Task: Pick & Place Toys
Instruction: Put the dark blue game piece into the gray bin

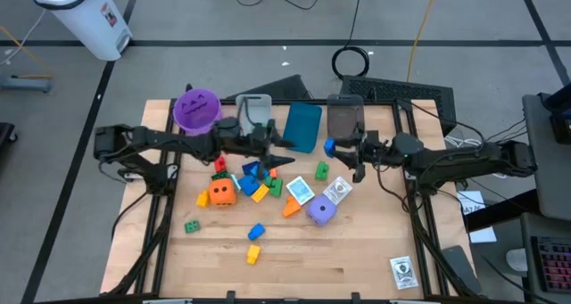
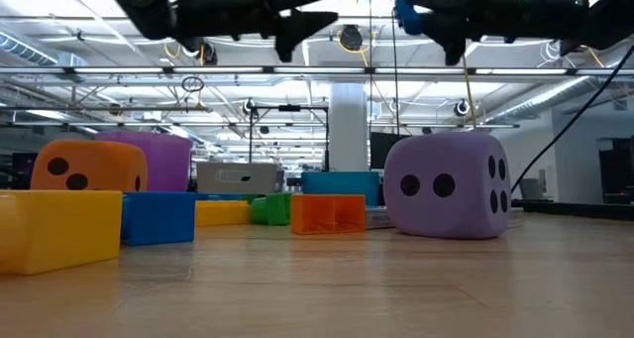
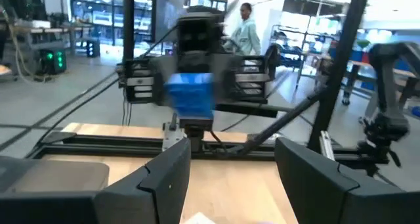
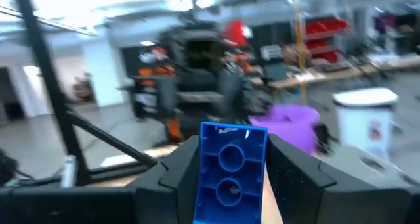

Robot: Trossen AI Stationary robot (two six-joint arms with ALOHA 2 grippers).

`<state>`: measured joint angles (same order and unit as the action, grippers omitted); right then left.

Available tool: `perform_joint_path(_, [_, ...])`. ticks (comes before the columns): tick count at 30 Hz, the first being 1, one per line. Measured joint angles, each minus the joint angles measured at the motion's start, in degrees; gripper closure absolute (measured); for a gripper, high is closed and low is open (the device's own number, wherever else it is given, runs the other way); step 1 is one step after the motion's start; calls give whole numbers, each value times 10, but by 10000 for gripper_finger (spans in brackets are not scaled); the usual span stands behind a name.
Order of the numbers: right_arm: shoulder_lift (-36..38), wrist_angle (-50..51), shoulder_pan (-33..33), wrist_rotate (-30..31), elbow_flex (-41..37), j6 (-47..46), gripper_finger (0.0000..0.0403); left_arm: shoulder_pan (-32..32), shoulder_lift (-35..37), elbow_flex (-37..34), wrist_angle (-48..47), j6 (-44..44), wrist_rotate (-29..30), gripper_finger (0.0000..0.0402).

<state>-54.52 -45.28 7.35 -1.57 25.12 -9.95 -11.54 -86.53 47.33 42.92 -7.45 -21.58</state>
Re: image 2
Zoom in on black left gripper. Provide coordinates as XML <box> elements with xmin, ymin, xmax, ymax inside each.
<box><xmin>170</xmin><ymin>0</ymin><xmax>340</xmax><ymax>64</ymax></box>

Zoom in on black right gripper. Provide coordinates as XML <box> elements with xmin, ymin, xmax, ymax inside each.
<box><xmin>403</xmin><ymin>0</ymin><xmax>567</xmax><ymax>66</ymax></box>

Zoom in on blue toy block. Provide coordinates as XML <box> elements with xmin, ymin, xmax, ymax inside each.
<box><xmin>394</xmin><ymin>0</ymin><xmax>423</xmax><ymax>36</ymax></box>
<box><xmin>195</xmin><ymin>192</ymin><xmax>249</xmax><ymax>202</ymax></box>

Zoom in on orange foam die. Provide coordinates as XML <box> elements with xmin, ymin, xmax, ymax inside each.
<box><xmin>30</xmin><ymin>139</ymin><xmax>149</xmax><ymax>193</ymax></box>

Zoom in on grey overhead beam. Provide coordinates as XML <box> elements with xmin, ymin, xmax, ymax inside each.
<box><xmin>0</xmin><ymin>65</ymin><xmax>634</xmax><ymax>76</ymax></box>

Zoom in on white building pillar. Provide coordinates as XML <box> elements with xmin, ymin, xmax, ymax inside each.
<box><xmin>329</xmin><ymin>82</ymin><xmax>370</xmax><ymax>173</ymax></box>

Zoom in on black monitor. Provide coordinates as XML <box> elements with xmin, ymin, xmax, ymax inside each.
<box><xmin>370</xmin><ymin>132</ymin><xmax>412</xmax><ymax>170</ymax></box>

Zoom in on light grey plastic bin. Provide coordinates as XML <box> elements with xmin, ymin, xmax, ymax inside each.
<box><xmin>195</xmin><ymin>162</ymin><xmax>285</xmax><ymax>195</ymax></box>

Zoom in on teal plastic bin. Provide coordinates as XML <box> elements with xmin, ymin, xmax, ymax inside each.
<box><xmin>300</xmin><ymin>170</ymin><xmax>381</xmax><ymax>208</ymax></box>

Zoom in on distant grey waste bin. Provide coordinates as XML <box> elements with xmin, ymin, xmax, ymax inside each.
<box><xmin>517</xmin><ymin>177</ymin><xmax>546</xmax><ymax>201</ymax></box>

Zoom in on purple pumpkin-face bucket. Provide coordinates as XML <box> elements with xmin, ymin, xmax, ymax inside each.
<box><xmin>94</xmin><ymin>131</ymin><xmax>194</xmax><ymax>193</ymax></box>

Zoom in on green toy block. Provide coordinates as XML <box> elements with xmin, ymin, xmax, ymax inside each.
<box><xmin>249</xmin><ymin>192</ymin><xmax>293</xmax><ymax>227</ymax></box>

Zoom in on orange wedge block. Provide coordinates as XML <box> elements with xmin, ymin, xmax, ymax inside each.
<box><xmin>290</xmin><ymin>193</ymin><xmax>368</xmax><ymax>236</ymax></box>

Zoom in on blue-backed card box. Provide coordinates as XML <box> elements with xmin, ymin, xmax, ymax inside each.
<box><xmin>365</xmin><ymin>205</ymin><xmax>397</xmax><ymax>230</ymax></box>

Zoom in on yellow flat block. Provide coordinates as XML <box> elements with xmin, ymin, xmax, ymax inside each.
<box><xmin>194</xmin><ymin>199</ymin><xmax>252</xmax><ymax>228</ymax></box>

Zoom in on black cabinet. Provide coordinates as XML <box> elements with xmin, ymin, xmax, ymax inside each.
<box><xmin>597</xmin><ymin>137</ymin><xmax>634</xmax><ymax>205</ymax></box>

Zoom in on blue toy brick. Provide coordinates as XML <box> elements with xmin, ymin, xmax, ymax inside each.
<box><xmin>121</xmin><ymin>191</ymin><xmax>198</xmax><ymax>247</ymax></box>

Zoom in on yellow toy brick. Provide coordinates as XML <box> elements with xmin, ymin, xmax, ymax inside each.
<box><xmin>0</xmin><ymin>188</ymin><xmax>124</xmax><ymax>277</ymax></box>

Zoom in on yellow hanging cable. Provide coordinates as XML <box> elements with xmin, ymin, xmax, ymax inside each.
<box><xmin>461</xmin><ymin>62</ymin><xmax>479</xmax><ymax>134</ymax></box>

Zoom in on black stand frame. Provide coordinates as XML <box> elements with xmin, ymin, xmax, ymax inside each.
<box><xmin>249</xmin><ymin>104</ymin><xmax>331</xmax><ymax>173</ymax></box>

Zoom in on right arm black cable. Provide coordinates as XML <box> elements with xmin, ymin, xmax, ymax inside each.
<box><xmin>509</xmin><ymin>44</ymin><xmax>634</xmax><ymax>195</ymax></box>

